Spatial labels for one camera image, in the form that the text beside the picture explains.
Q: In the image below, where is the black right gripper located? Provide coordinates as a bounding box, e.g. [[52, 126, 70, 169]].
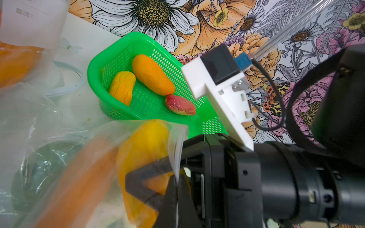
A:
[[153, 134, 365, 228]]

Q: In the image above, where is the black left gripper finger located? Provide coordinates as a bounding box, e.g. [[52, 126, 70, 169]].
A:
[[125, 156, 174, 211]]

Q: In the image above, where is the clear zip-top bag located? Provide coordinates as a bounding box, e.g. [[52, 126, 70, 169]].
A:
[[11, 119, 188, 228], [1, 0, 70, 79]]

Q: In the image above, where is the orange mango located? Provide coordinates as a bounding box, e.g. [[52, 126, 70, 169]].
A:
[[1, 42, 44, 87], [132, 55, 175, 96], [36, 137, 117, 228], [116, 119, 188, 228]]

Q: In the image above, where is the red mango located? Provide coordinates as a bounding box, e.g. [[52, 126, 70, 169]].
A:
[[165, 95, 196, 116]]

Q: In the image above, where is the yellow wrinkled mango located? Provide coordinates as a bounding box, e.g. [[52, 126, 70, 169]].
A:
[[109, 71, 136, 106]]

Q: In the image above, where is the pile of clear zip bags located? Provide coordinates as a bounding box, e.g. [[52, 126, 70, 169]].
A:
[[1, 83, 88, 228]]

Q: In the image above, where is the orange mango in basket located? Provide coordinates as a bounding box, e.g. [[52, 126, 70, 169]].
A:
[[132, 55, 175, 96]]

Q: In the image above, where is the green plastic basket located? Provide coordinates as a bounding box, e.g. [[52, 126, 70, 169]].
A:
[[87, 32, 227, 138]]

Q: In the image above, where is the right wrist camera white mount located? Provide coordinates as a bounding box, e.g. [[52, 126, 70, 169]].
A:
[[181, 44, 255, 150]]

